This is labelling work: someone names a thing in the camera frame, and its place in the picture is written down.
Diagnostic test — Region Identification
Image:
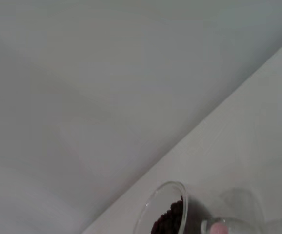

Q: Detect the clear double-walled glass cup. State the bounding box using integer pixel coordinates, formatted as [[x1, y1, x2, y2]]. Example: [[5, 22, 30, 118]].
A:
[[133, 180, 254, 234]]

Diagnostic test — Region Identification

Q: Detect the pile of coffee beans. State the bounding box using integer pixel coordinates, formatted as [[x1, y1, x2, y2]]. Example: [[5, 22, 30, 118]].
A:
[[150, 199, 183, 234]]

